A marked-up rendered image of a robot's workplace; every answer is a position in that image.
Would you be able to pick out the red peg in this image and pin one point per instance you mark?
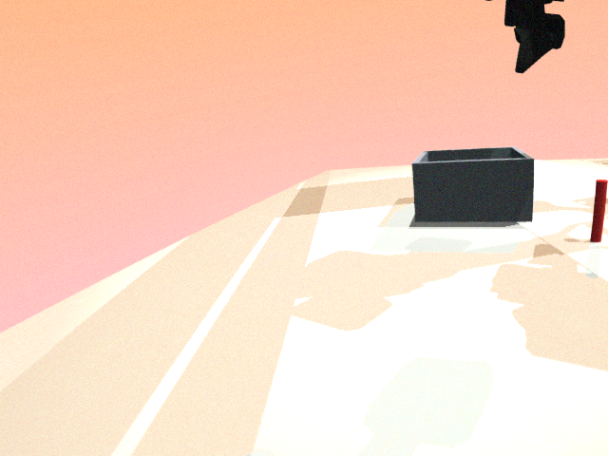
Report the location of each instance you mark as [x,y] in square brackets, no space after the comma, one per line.
[599,210]

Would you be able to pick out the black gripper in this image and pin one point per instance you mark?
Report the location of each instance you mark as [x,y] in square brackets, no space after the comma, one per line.
[537,31]

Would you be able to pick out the dark grey open box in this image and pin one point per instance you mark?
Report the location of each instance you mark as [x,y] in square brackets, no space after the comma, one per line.
[478,184]

